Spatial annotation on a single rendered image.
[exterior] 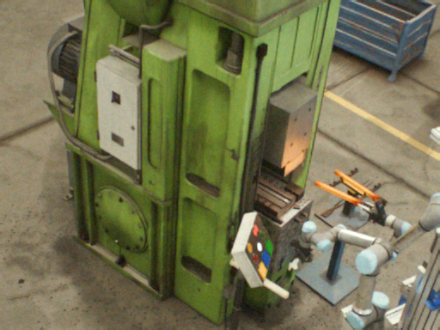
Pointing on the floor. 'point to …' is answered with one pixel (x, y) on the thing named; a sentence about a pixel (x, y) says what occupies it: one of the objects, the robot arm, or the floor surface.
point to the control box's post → (237, 300)
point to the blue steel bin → (385, 30)
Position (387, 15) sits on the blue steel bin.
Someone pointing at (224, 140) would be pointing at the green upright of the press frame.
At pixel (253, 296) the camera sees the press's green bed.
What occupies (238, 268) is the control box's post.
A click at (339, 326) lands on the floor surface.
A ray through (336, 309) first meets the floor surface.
